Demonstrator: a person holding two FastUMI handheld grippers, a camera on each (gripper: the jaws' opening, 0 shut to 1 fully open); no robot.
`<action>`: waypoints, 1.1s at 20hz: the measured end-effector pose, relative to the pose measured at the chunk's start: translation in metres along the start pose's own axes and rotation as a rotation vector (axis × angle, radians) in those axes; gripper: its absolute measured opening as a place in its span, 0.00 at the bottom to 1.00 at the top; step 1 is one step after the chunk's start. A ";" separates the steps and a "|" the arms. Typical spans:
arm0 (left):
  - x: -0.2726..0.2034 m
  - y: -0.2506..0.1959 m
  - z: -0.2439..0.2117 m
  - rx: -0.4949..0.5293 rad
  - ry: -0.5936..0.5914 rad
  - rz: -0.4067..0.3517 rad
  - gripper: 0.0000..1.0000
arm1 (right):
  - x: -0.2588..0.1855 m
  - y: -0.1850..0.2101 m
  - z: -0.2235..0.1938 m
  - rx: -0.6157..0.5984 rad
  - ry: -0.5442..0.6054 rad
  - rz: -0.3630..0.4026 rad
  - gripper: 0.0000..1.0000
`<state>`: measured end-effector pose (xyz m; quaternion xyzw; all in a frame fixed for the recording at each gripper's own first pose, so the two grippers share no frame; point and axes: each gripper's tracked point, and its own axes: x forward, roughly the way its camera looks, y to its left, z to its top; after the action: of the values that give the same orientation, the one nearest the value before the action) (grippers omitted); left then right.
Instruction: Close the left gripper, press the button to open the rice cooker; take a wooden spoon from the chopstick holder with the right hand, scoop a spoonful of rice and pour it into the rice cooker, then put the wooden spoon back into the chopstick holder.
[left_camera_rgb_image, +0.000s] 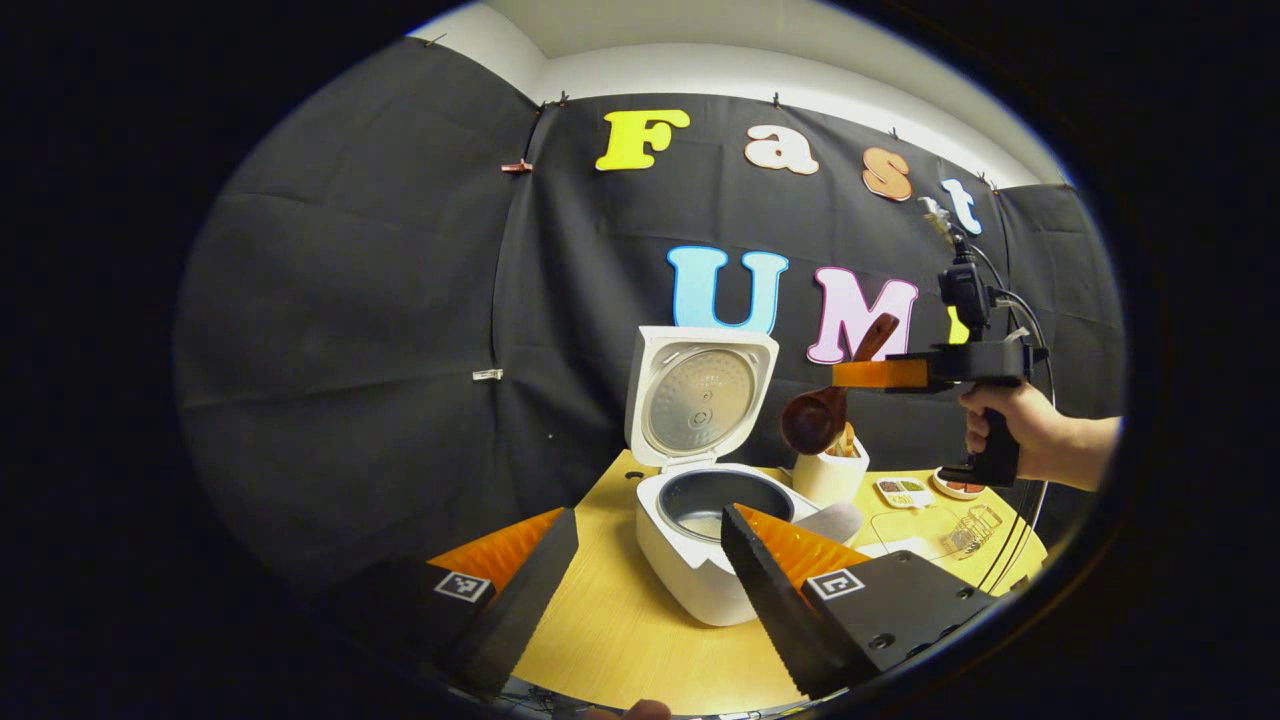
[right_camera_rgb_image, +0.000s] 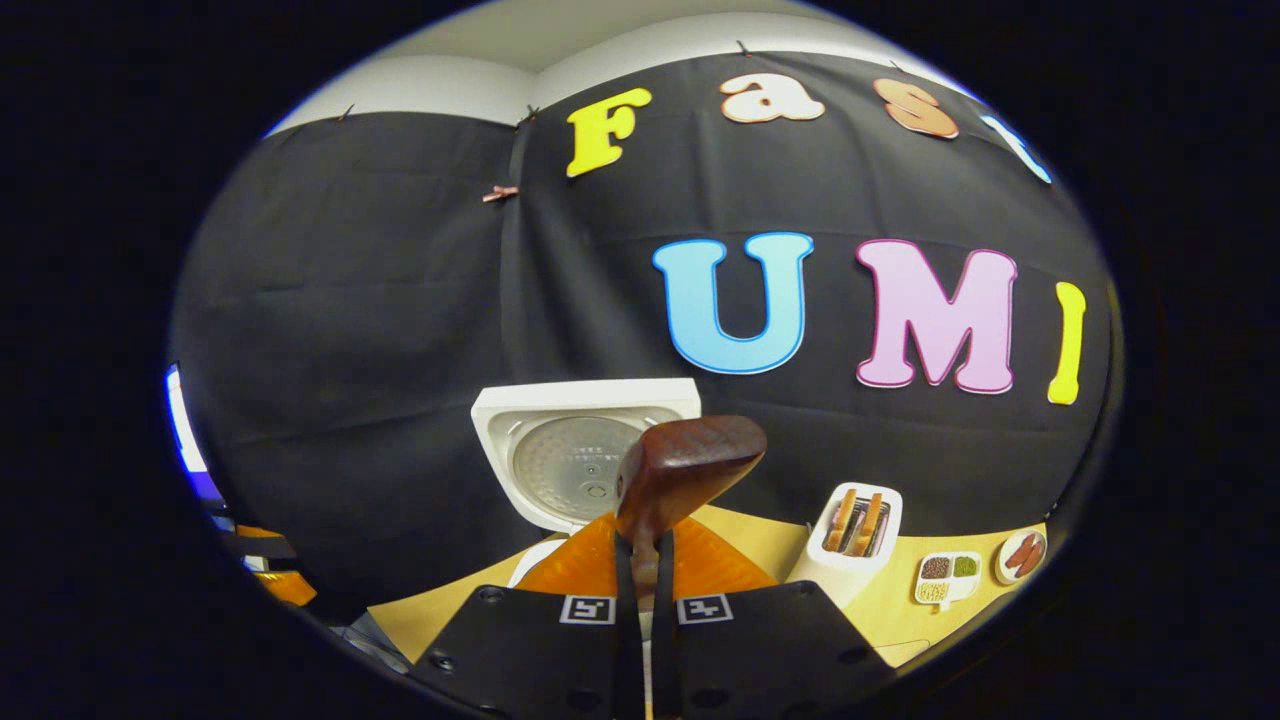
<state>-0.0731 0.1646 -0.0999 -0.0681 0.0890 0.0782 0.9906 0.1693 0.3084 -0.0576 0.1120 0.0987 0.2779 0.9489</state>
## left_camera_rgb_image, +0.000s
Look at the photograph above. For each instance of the pink clip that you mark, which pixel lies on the pink clip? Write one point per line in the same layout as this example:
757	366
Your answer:
517	166

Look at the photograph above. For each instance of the white rice cooker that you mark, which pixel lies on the white rice cooker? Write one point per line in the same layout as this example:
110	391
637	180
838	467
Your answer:
690	585

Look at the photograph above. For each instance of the white toaster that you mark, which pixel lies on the white toaster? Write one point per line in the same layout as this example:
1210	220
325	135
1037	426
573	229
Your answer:
825	480

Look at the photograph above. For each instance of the bread slice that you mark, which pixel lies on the bread slice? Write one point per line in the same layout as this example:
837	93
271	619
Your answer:
840	445
852	440

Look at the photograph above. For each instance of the brown wooden spoon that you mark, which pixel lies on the brown wooden spoon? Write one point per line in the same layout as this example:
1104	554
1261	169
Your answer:
812	420

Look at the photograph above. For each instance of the white divided bean dish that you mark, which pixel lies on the white divided bean dish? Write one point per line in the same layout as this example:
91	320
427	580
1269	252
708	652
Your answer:
905	493

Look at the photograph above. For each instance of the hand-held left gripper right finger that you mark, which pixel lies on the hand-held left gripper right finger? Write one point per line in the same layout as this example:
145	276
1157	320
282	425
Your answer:
770	600

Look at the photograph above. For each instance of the white round plate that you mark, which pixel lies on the white round plate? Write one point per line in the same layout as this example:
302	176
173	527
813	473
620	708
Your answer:
955	491

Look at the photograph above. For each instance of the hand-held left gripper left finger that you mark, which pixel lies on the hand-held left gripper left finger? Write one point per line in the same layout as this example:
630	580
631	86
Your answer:
530	600

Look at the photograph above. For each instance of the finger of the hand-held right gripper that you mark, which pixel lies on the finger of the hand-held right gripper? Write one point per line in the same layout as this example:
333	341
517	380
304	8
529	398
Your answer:
880	374

